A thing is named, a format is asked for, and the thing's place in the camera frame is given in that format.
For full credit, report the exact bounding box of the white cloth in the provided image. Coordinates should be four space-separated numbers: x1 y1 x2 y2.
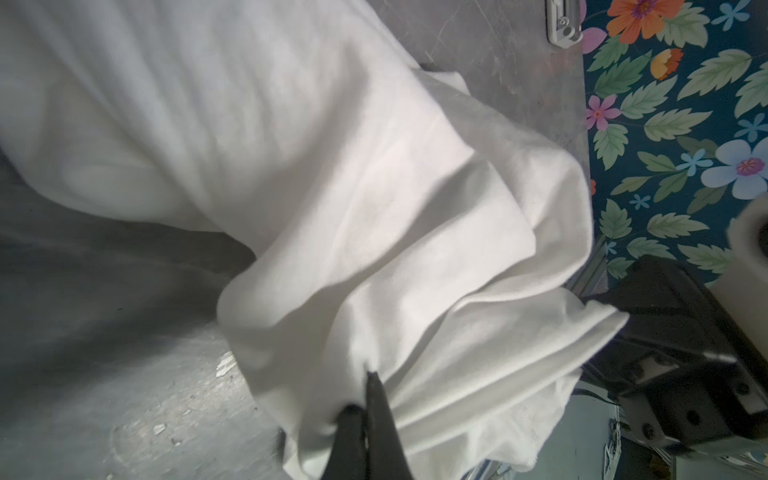
1 1 627 479

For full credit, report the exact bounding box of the small white plastic holder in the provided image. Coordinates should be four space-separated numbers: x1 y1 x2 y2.
545 0 583 49

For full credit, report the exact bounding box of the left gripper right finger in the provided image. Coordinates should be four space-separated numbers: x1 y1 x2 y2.
366 372 413 480

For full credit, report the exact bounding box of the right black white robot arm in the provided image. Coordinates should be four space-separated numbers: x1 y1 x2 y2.
585 196 767 458

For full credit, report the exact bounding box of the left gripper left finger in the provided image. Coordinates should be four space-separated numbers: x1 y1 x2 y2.
321 405 368 480

